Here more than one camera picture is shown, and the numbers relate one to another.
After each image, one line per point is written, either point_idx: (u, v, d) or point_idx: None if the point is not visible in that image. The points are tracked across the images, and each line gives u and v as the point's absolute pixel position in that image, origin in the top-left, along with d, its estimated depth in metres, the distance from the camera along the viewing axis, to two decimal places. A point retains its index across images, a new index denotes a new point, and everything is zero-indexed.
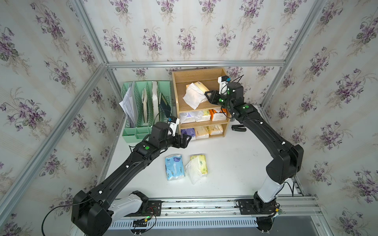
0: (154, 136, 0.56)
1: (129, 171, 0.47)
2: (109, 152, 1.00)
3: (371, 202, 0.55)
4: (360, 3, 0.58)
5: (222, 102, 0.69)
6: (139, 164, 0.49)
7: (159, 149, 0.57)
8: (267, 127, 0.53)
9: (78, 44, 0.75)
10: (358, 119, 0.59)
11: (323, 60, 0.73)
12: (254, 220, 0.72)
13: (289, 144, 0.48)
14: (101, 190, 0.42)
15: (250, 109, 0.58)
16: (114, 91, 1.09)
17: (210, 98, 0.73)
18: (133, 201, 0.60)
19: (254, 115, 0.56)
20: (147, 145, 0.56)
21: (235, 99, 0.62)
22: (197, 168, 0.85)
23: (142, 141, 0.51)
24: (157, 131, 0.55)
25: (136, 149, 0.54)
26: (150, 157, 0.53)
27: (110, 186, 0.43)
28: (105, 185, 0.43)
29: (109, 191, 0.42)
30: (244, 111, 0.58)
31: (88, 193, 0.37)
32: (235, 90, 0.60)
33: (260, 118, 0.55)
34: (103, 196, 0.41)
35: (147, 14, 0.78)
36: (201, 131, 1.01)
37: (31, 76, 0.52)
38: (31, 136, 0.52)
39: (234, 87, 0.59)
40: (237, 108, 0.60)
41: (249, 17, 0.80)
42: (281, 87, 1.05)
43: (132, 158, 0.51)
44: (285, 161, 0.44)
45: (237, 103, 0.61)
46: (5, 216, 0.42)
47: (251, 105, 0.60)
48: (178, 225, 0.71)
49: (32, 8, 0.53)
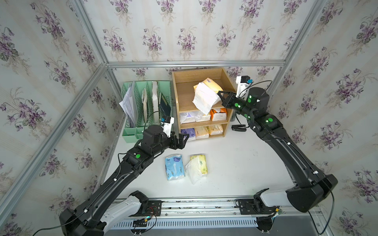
0: (146, 142, 0.51)
1: (117, 184, 0.44)
2: (109, 152, 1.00)
3: (371, 202, 0.55)
4: (360, 3, 0.58)
5: (239, 108, 0.58)
6: (128, 176, 0.46)
7: (152, 156, 0.52)
8: (296, 150, 0.45)
9: (78, 44, 0.75)
10: (358, 119, 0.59)
11: (323, 60, 0.73)
12: (254, 220, 0.72)
13: (323, 175, 0.41)
14: (86, 208, 0.39)
15: (273, 124, 0.49)
16: (114, 91, 1.09)
17: (225, 101, 0.61)
18: (131, 205, 0.60)
19: (279, 132, 0.48)
20: (138, 154, 0.51)
21: (257, 109, 0.52)
22: (197, 168, 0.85)
23: (134, 148, 0.53)
24: (149, 138, 0.49)
25: (127, 157, 0.50)
26: (141, 166, 0.49)
27: (95, 204, 0.40)
28: (90, 202, 0.41)
29: (95, 209, 0.40)
30: (267, 125, 0.49)
31: (73, 212, 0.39)
32: (260, 100, 0.49)
33: (286, 136, 0.47)
34: (89, 214, 0.39)
35: (147, 15, 0.78)
36: (201, 131, 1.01)
37: (31, 76, 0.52)
38: (31, 136, 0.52)
39: (259, 95, 0.48)
40: (258, 121, 0.51)
41: (249, 17, 0.80)
42: (281, 87, 1.04)
43: (121, 168, 0.47)
44: (317, 196, 0.38)
45: (258, 114, 0.51)
46: (5, 217, 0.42)
47: (274, 118, 0.50)
48: (179, 225, 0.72)
49: (32, 8, 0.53)
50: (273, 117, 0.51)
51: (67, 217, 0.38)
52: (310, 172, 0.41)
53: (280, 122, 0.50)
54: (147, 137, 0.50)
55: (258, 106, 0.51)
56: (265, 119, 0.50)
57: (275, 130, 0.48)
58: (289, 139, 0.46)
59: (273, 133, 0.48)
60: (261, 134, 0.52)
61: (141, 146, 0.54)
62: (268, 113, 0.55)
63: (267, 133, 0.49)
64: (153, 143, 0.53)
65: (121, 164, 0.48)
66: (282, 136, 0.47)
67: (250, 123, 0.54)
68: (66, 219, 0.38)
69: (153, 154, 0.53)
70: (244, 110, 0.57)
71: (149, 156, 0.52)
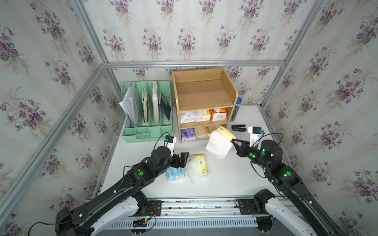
0: (151, 163, 0.54)
1: (115, 196, 0.46)
2: (109, 152, 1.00)
3: (371, 202, 0.55)
4: (360, 3, 0.58)
5: (254, 157, 0.60)
6: (126, 191, 0.48)
7: (154, 176, 0.55)
8: (318, 208, 0.44)
9: (78, 44, 0.75)
10: (358, 119, 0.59)
11: (323, 60, 0.73)
12: (254, 220, 0.72)
13: None
14: (81, 213, 0.42)
15: (292, 177, 0.50)
16: (114, 91, 1.09)
17: (239, 149, 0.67)
18: (128, 209, 0.59)
19: (299, 188, 0.48)
20: (141, 171, 0.53)
21: (272, 162, 0.55)
22: (197, 168, 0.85)
23: (140, 164, 0.55)
24: (156, 159, 0.52)
25: (131, 172, 0.52)
26: (141, 183, 0.50)
27: (90, 211, 0.42)
28: (87, 208, 0.43)
29: (89, 216, 0.42)
30: (285, 179, 0.49)
31: (70, 213, 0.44)
32: (273, 154, 0.51)
33: (306, 193, 0.47)
34: (83, 219, 0.41)
35: (147, 15, 0.78)
36: (201, 131, 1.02)
37: (31, 76, 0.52)
38: (31, 136, 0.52)
39: (272, 149, 0.51)
40: (275, 174, 0.52)
41: (249, 17, 0.80)
42: (281, 87, 1.04)
43: (122, 182, 0.49)
44: None
45: (274, 166, 0.52)
46: (5, 216, 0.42)
47: (292, 171, 0.51)
48: (179, 225, 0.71)
49: (32, 8, 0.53)
50: (291, 170, 0.51)
51: (62, 216, 0.40)
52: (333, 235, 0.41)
53: (299, 177, 0.50)
54: (154, 158, 0.52)
55: (272, 160, 0.53)
56: (283, 172, 0.51)
57: (295, 186, 0.48)
58: (310, 195, 0.46)
59: (293, 191, 0.48)
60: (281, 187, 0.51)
61: (147, 164, 0.56)
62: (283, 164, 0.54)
63: (288, 189, 0.49)
64: (157, 164, 0.55)
65: (124, 178, 0.50)
66: (302, 193, 0.47)
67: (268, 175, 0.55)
68: (62, 218, 0.40)
69: (155, 174, 0.55)
70: (259, 161, 0.59)
71: (151, 175, 0.54)
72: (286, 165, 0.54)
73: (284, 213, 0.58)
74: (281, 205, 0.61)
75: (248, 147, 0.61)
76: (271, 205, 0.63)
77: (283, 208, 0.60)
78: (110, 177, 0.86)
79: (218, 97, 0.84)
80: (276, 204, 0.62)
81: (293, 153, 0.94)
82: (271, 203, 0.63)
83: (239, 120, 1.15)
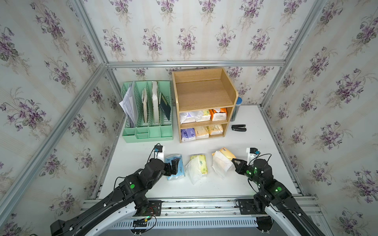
0: (144, 175, 0.55)
1: (104, 209, 0.47)
2: (109, 152, 1.00)
3: (371, 202, 0.55)
4: (360, 3, 0.58)
5: (250, 174, 0.68)
6: (116, 204, 0.48)
7: (146, 188, 0.55)
8: (306, 221, 0.50)
9: (78, 44, 0.75)
10: (358, 119, 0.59)
11: (323, 60, 0.73)
12: (254, 220, 0.72)
13: None
14: (71, 226, 0.43)
15: (282, 192, 0.57)
16: (114, 91, 1.09)
17: (237, 167, 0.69)
18: (125, 213, 0.59)
19: (290, 202, 0.54)
20: (133, 184, 0.53)
21: (264, 178, 0.62)
22: (197, 168, 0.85)
23: (133, 176, 0.55)
24: (148, 171, 0.52)
25: (123, 185, 0.52)
26: (132, 196, 0.50)
27: (80, 225, 0.44)
28: (78, 221, 0.45)
29: (79, 229, 0.43)
30: (275, 194, 0.56)
31: (61, 225, 0.44)
32: (263, 171, 0.60)
33: (297, 206, 0.53)
34: (72, 232, 0.42)
35: (147, 15, 0.78)
36: (201, 131, 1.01)
37: (31, 76, 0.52)
38: (31, 136, 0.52)
39: (262, 166, 0.60)
40: (267, 190, 0.59)
41: (249, 17, 0.80)
42: (281, 87, 1.05)
43: (113, 194, 0.50)
44: None
45: (267, 182, 0.60)
46: (5, 216, 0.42)
47: (283, 187, 0.58)
48: (178, 225, 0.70)
49: (32, 8, 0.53)
50: (281, 185, 0.59)
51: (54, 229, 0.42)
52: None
53: (288, 191, 0.57)
54: (147, 170, 0.53)
55: (263, 176, 0.61)
56: (273, 188, 0.59)
57: (285, 199, 0.55)
58: (299, 209, 0.52)
59: (284, 204, 0.54)
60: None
61: (140, 176, 0.57)
62: (275, 181, 0.61)
63: (279, 203, 0.56)
64: (150, 177, 0.55)
65: (115, 191, 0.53)
66: (292, 207, 0.53)
67: (262, 191, 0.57)
68: (54, 230, 0.42)
69: (147, 187, 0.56)
70: (255, 178, 0.66)
71: (143, 187, 0.55)
72: (276, 181, 0.62)
73: (285, 220, 0.59)
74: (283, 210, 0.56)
75: (245, 165, 0.70)
76: (271, 208, 0.63)
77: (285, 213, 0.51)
78: (110, 177, 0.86)
79: (218, 97, 0.84)
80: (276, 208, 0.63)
81: (293, 153, 0.94)
82: (271, 207, 0.63)
83: (239, 120, 1.15)
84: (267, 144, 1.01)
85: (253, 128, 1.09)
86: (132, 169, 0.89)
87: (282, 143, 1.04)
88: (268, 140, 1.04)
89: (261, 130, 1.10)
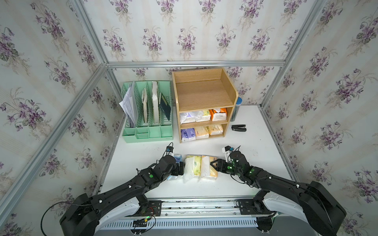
0: (160, 167, 0.62)
1: (129, 190, 0.51)
2: (109, 152, 1.00)
3: (371, 202, 0.55)
4: (360, 3, 0.58)
5: (231, 168, 0.74)
6: (140, 188, 0.54)
7: (160, 180, 0.62)
8: (277, 179, 0.56)
9: (78, 44, 0.75)
10: (358, 119, 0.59)
11: (323, 60, 0.73)
12: (254, 220, 0.72)
13: (303, 185, 0.49)
14: (101, 199, 0.45)
15: (256, 171, 0.65)
16: (114, 91, 1.09)
17: (218, 166, 0.77)
18: (130, 207, 0.59)
19: (262, 174, 0.62)
20: (151, 173, 0.61)
21: (240, 166, 0.69)
22: (190, 168, 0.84)
23: (147, 169, 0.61)
24: (164, 163, 0.61)
25: (142, 174, 0.59)
26: (150, 185, 0.57)
27: (109, 199, 0.46)
28: (105, 196, 0.47)
29: (107, 203, 0.45)
30: (252, 176, 0.63)
31: (89, 199, 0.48)
32: (238, 160, 0.67)
33: (267, 174, 0.60)
34: (102, 205, 0.44)
35: (147, 14, 0.78)
36: (201, 131, 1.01)
37: (31, 76, 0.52)
38: (31, 136, 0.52)
39: (236, 157, 0.67)
40: (246, 175, 0.68)
41: (249, 17, 0.80)
42: (281, 87, 1.05)
43: (136, 180, 0.56)
44: (310, 203, 0.42)
45: (245, 169, 0.66)
46: (5, 216, 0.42)
47: (256, 168, 0.67)
48: (179, 225, 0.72)
49: (32, 8, 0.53)
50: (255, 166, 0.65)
51: (81, 200, 0.43)
52: (294, 187, 0.49)
53: (260, 168, 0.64)
54: (163, 163, 0.61)
55: (240, 164, 0.68)
56: (249, 171, 0.68)
57: (259, 174, 0.62)
58: (268, 173, 0.60)
59: (258, 177, 0.61)
60: (255, 184, 0.63)
61: (154, 169, 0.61)
62: (249, 165, 0.68)
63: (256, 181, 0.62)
64: (165, 170, 0.63)
65: (136, 177, 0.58)
66: (264, 175, 0.60)
67: (242, 179, 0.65)
68: (82, 201, 0.43)
69: (161, 179, 0.63)
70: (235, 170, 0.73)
71: (158, 179, 0.63)
72: (252, 166, 0.69)
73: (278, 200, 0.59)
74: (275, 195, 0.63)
75: (225, 163, 0.76)
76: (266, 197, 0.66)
77: (277, 196, 0.62)
78: (110, 177, 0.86)
79: (218, 97, 0.84)
80: (271, 196, 0.64)
81: (293, 153, 0.94)
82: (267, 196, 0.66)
83: (239, 120, 1.15)
84: (266, 144, 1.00)
85: (253, 128, 1.09)
86: (132, 169, 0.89)
87: (282, 143, 1.04)
88: (268, 140, 1.04)
89: (261, 130, 1.10)
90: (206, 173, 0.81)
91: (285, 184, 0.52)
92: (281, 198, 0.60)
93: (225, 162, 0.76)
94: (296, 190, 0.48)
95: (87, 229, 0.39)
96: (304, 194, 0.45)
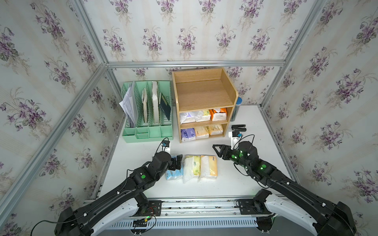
0: (153, 166, 0.57)
1: (118, 197, 0.48)
2: (109, 152, 1.00)
3: (371, 202, 0.55)
4: (360, 3, 0.58)
5: (236, 158, 0.66)
6: (129, 192, 0.50)
7: (154, 180, 0.58)
8: (296, 187, 0.49)
9: (78, 44, 0.75)
10: (358, 119, 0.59)
11: (323, 60, 0.73)
12: (254, 220, 0.72)
13: (330, 205, 0.43)
14: (85, 213, 0.43)
15: (267, 169, 0.57)
16: (114, 91, 1.09)
17: (222, 153, 0.69)
18: (128, 210, 0.59)
19: (274, 175, 0.55)
20: (143, 174, 0.56)
21: (251, 161, 0.60)
22: (189, 168, 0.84)
23: (141, 168, 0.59)
24: (157, 163, 0.55)
25: (134, 175, 0.55)
26: (143, 186, 0.53)
27: (94, 211, 0.44)
28: (91, 208, 0.45)
29: (93, 215, 0.43)
30: (263, 172, 0.56)
31: (74, 213, 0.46)
32: (249, 152, 0.58)
33: (283, 177, 0.53)
34: (87, 218, 0.42)
35: (147, 14, 0.78)
36: (201, 131, 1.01)
37: (31, 76, 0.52)
38: (31, 136, 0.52)
39: (247, 149, 0.58)
40: (256, 171, 0.58)
41: (249, 17, 0.80)
42: (281, 87, 1.05)
43: (126, 184, 0.52)
44: (339, 229, 0.39)
45: (254, 164, 0.58)
46: (5, 216, 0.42)
47: (268, 165, 0.58)
48: (179, 225, 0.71)
49: (32, 8, 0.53)
50: (267, 163, 0.59)
51: (66, 216, 0.41)
52: (319, 206, 0.44)
53: (273, 166, 0.57)
54: (156, 162, 0.56)
55: (249, 158, 0.59)
56: (260, 166, 0.59)
57: (271, 174, 0.55)
58: (286, 178, 0.53)
59: (271, 178, 0.54)
60: (264, 181, 0.57)
61: (148, 168, 0.59)
62: (261, 161, 0.61)
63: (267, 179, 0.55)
64: (159, 168, 0.58)
65: (127, 180, 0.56)
66: (279, 178, 0.53)
67: (251, 173, 0.60)
68: (66, 217, 0.41)
69: (156, 178, 0.58)
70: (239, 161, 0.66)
71: (152, 178, 0.59)
72: (262, 160, 0.62)
73: (283, 206, 0.59)
74: (279, 199, 0.62)
75: (229, 150, 0.67)
76: (269, 200, 0.64)
77: (281, 201, 0.61)
78: (110, 177, 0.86)
79: (218, 97, 0.84)
80: (274, 200, 0.63)
81: (293, 153, 0.94)
82: (270, 199, 0.65)
83: (239, 120, 1.15)
84: (266, 144, 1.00)
85: (253, 128, 1.09)
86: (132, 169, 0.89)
87: (282, 143, 1.04)
88: (268, 140, 1.04)
89: (261, 130, 1.10)
90: (206, 173, 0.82)
91: (307, 199, 0.46)
92: (286, 204, 0.59)
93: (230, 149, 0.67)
94: (321, 210, 0.43)
95: None
96: (331, 217, 0.41)
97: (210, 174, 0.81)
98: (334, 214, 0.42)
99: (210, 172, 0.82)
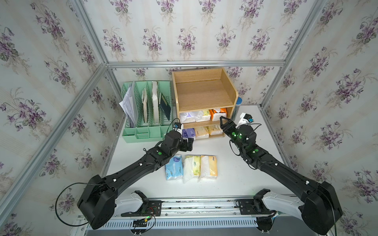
0: (166, 143, 0.61)
1: (141, 168, 0.51)
2: (109, 152, 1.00)
3: (371, 202, 0.55)
4: (360, 3, 0.58)
5: (235, 135, 0.68)
6: (150, 165, 0.53)
7: (169, 156, 0.62)
8: (284, 168, 0.51)
9: (78, 44, 0.75)
10: (358, 119, 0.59)
11: (323, 60, 0.73)
12: (254, 220, 0.72)
13: (314, 183, 0.44)
14: (115, 179, 0.45)
15: (260, 153, 0.59)
16: (114, 91, 1.09)
17: (225, 126, 0.71)
18: (135, 199, 0.61)
19: (266, 158, 0.57)
20: (160, 151, 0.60)
21: (247, 144, 0.61)
22: (190, 168, 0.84)
23: (155, 147, 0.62)
24: (170, 140, 0.59)
25: (150, 152, 0.59)
26: (160, 162, 0.57)
27: (123, 178, 0.46)
28: (118, 175, 0.46)
29: (122, 181, 0.45)
30: (255, 155, 0.59)
31: (104, 179, 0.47)
32: (248, 137, 0.58)
33: (273, 159, 0.55)
34: (116, 184, 0.44)
35: (147, 14, 0.78)
36: (201, 131, 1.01)
37: (31, 76, 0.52)
38: (31, 136, 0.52)
39: (247, 133, 0.58)
40: (249, 154, 0.60)
41: (249, 17, 0.80)
42: (281, 87, 1.04)
43: (146, 158, 0.56)
44: (318, 204, 0.39)
45: (249, 148, 0.60)
46: (5, 216, 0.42)
47: (261, 149, 0.61)
48: (178, 225, 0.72)
49: (32, 8, 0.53)
50: (260, 148, 0.62)
51: (95, 181, 0.42)
52: (301, 183, 0.46)
53: (266, 150, 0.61)
54: (168, 139, 0.60)
55: (247, 142, 0.60)
56: (252, 150, 0.63)
57: (262, 157, 0.57)
58: (276, 160, 0.55)
59: (262, 160, 0.56)
60: (255, 164, 0.60)
61: (162, 146, 0.63)
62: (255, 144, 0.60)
63: (258, 162, 0.57)
64: (172, 145, 0.62)
65: (146, 155, 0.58)
66: (269, 160, 0.55)
67: (243, 156, 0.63)
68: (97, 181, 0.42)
69: (171, 154, 0.64)
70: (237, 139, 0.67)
71: (167, 155, 0.62)
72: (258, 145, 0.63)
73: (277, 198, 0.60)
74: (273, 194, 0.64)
75: (232, 127, 0.68)
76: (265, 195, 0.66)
77: (276, 195, 0.63)
78: None
79: (218, 97, 0.84)
80: (270, 194, 0.65)
81: (293, 153, 0.94)
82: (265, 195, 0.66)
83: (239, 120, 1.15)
84: (267, 144, 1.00)
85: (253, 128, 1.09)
86: None
87: (282, 143, 1.04)
88: (267, 140, 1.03)
89: (261, 130, 1.10)
90: (207, 173, 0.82)
91: (292, 177, 0.48)
92: (279, 196, 0.61)
93: (234, 126, 0.68)
94: (303, 186, 0.45)
95: (106, 207, 0.39)
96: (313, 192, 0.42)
97: (210, 174, 0.81)
98: (318, 191, 0.42)
99: (210, 171, 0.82)
